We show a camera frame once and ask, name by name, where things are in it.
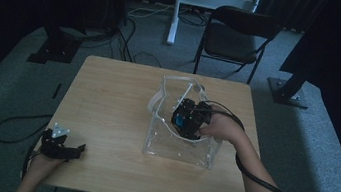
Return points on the small black floor strip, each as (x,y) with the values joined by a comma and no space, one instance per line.
(56,90)

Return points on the person's left hand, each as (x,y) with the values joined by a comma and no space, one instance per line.
(42,165)

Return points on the clear plastic bag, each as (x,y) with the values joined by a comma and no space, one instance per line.
(181,148)

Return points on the white desk frame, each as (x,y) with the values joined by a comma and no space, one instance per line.
(176,16)

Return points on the black stand base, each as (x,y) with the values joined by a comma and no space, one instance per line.
(288,94)
(55,49)

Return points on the person's right hand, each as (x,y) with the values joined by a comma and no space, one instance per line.
(222,128)

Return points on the black folding chair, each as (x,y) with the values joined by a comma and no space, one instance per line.
(231,42)

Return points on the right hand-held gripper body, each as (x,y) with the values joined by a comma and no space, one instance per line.
(197,118)

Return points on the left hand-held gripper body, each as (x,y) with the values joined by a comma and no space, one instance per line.
(53,147)

